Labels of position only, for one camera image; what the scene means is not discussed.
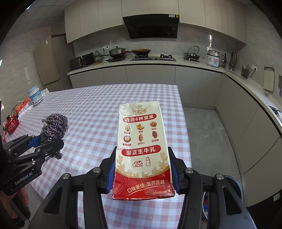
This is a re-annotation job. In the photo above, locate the black microwave oven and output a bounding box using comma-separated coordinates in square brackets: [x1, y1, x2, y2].
[71, 52, 94, 70]

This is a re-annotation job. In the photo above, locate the white cutting board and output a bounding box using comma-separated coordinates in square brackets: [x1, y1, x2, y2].
[263, 67, 275, 92]

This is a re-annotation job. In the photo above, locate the kettle on burner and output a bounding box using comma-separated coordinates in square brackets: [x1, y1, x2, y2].
[184, 45, 200, 62]

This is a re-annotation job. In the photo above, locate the beige refrigerator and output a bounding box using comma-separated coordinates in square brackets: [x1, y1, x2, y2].
[34, 34, 74, 92]

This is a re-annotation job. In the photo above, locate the black range hood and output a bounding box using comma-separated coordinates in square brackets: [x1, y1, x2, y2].
[123, 14, 180, 39]

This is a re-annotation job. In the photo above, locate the dark glass bottle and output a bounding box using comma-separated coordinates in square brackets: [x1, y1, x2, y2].
[221, 53, 227, 68]

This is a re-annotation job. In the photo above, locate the kitchen cleaver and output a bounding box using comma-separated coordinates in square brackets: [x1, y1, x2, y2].
[278, 75, 282, 99]

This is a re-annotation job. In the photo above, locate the black trash bin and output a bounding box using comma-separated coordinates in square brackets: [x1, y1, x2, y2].
[201, 175, 243, 223]

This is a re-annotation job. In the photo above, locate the red white milk carton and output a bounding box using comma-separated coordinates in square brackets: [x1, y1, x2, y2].
[112, 101, 175, 200]

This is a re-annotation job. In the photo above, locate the utensil holder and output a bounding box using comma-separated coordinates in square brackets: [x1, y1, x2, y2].
[241, 64, 250, 79]

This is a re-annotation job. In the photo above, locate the white blue jar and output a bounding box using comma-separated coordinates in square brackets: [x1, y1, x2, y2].
[28, 85, 43, 106]

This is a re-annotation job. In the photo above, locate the frying wok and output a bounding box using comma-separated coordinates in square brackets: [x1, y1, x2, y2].
[126, 49, 151, 55]

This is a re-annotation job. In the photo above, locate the steel wool scrubber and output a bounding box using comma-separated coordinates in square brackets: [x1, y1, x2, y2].
[40, 113, 69, 162]

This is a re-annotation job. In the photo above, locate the green ceramic vase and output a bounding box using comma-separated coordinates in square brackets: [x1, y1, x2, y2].
[94, 50, 101, 63]

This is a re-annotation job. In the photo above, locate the white rice cooker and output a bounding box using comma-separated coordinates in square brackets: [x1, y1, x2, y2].
[207, 50, 220, 68]

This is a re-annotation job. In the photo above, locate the pink checkered tablecloth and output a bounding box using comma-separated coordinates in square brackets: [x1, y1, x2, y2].
[5, 83, 192, 228]

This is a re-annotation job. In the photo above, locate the black pot with lid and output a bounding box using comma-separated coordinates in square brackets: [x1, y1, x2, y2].
[109, 46, 126, 59]

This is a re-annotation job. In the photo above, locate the gas stove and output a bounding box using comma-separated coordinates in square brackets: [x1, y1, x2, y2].
[131, 54, 176, 61]

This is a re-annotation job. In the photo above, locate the person left hand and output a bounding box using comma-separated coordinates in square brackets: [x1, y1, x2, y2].
[1, 187, 29, 219]

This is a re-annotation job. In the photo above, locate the orange red package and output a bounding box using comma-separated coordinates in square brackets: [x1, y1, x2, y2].
[15, 98, 30, 115]

